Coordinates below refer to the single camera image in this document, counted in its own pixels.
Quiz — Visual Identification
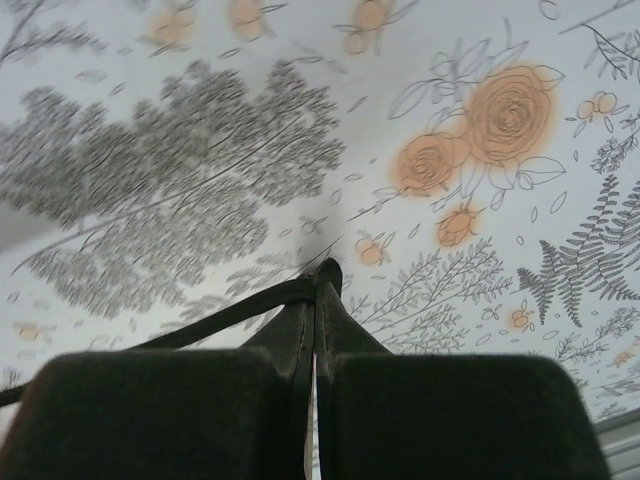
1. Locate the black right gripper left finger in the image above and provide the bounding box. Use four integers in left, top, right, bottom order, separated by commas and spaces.
0, 299, 317, 480

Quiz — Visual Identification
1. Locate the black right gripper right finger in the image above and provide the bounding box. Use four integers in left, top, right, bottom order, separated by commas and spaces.
315, 281, 614, 480

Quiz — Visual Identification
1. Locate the black printed ribbon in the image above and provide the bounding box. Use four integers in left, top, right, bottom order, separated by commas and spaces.
0, 257, 346, 409

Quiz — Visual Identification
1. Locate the floral print tablecloth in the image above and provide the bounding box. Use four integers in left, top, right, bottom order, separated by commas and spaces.
0, 0, 640, 480

